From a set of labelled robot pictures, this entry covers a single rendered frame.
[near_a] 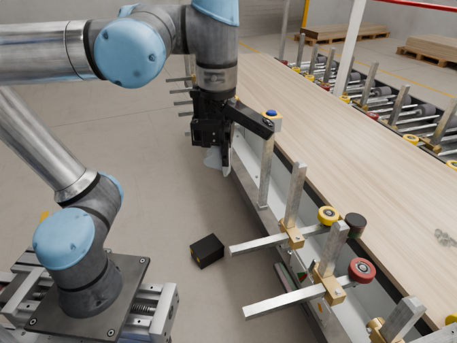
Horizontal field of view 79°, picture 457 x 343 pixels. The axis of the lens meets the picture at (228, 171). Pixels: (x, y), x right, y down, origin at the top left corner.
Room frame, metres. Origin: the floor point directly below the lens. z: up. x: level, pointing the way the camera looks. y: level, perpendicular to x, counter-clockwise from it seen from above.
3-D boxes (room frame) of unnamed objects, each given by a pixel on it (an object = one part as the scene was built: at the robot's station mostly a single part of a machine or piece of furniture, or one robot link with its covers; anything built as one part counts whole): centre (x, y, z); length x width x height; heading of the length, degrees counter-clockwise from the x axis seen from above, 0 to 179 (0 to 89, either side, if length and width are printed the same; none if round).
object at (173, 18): (0.50, 0.12, 1.61); 0.11 x 0.11 x 0.08; 0
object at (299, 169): (0.78, -0.25, 0.92); 0.04 x 0.04 x 0.48; 17
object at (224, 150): (0.49, 0.01, 1.40); 0.05 x 0.02 x 0.09; 173
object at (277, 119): (1.03, -0.17, 1.18); 0.07 x 0.07 x 0.08; 17
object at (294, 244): (0.76, -0.26, 0.82); 0.14 x 0.06 x 0.05; 17
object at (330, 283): (0.52, -0.33, 0.85); 0.14 x 0.06 x 0.05; 17
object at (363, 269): (0.54, -0.44, 0.85); 0.08 x 0.08 x 0.11
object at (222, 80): (0.52, 0.02, 1.54); 0.08 x 0.08 x 0.05
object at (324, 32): (8.46, -3.19, 0.23); 2.42 x 0.76 x 0.17; 114
